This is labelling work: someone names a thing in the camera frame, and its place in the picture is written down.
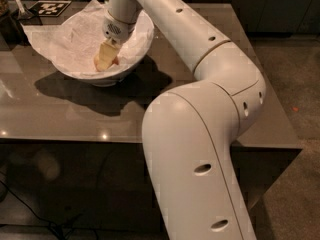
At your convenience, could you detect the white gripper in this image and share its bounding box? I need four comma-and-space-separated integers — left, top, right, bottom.
95, 11, 136, 63

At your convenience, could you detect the red yellow apple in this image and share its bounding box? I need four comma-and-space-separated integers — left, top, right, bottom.
94, 55, 119, 72

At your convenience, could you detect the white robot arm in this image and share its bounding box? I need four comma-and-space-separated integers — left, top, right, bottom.
103, 0, 266, 240

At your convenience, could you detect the white bowl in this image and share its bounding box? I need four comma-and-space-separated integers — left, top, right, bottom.
53, 7, 156, 88

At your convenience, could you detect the white paper towel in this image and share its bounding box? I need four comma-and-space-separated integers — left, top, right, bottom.
21, 0, 155, 78

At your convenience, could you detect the black white fiducial marker card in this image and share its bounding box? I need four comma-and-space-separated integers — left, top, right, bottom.
30, 0, 71, 17

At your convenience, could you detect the dark object at table corner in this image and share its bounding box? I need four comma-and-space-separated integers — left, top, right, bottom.
0, 0, 42, 45

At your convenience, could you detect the white handled utensil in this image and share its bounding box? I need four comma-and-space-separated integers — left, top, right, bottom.
14, 0, 34, 20

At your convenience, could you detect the black floor cable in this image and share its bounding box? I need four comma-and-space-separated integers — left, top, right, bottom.
0, 178, 101, 240

